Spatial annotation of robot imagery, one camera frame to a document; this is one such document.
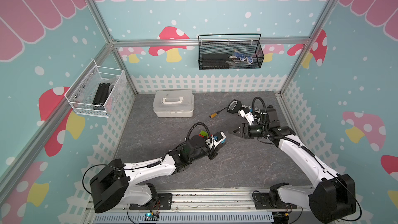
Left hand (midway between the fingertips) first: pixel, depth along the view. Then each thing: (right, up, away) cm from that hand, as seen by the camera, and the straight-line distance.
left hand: (221, 143), depth 76 cm
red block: (-11, 0, +20) cm, 22 cm away
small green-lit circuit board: (-33, -34, -4) cm, 48 cm away
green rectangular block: (-9, +2, +18) cm, 21 cm away
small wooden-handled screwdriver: (-1, +13, +31) cm, 34 cm away
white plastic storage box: (-28, +20, +21) cm, 41 cm away
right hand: (+5, +6, 0) cm, 8 cm away
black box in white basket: (-57, +24, -5) cm, 62 cm away
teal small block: (-4, +5, -14) cm, 16 cm away
